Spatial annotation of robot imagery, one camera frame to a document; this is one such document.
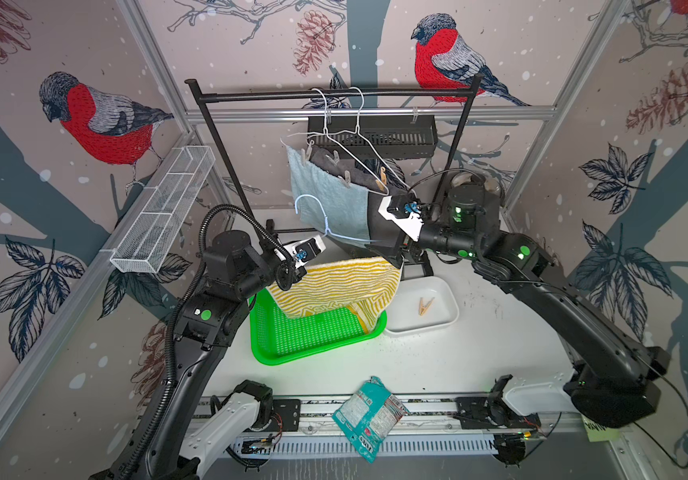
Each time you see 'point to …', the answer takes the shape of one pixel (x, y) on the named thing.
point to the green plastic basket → (277, 339)
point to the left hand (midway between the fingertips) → (312, 229)
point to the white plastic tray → (403, 315)
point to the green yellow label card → (597, 433)
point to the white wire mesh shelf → (161, 209)
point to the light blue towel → (327, 204)
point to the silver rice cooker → (493, 189)
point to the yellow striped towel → (369, 286)
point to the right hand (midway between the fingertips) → (379, 217)
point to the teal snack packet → (370, 416)
